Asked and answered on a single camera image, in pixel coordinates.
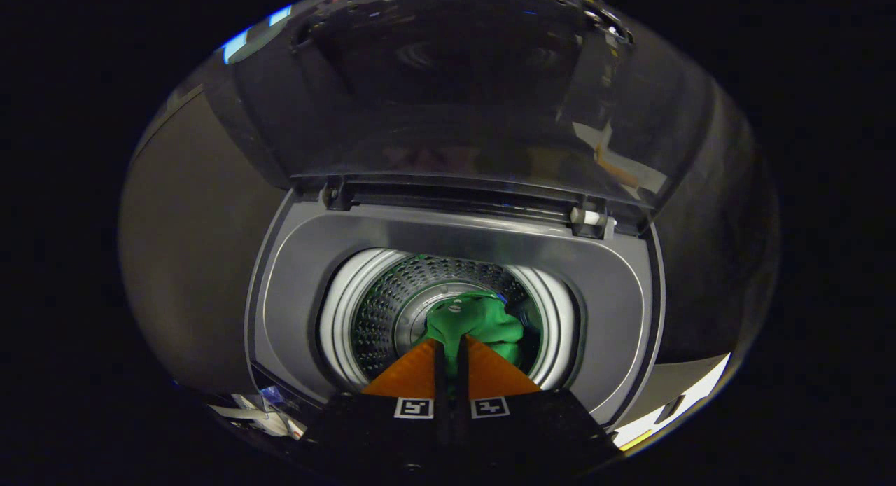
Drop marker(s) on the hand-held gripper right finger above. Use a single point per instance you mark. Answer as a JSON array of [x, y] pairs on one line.
[[463, 381]]

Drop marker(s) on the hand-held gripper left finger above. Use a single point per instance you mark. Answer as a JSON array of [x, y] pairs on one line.
[[439, 381]]

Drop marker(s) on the green polo shirt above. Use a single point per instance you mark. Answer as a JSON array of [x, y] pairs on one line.
[[483, 325]]

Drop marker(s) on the grey washing machine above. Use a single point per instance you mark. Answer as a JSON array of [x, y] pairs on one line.
[[616, 297]]

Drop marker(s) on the dark washing machine lid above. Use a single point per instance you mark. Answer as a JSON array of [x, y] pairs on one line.
[[448, 122]]

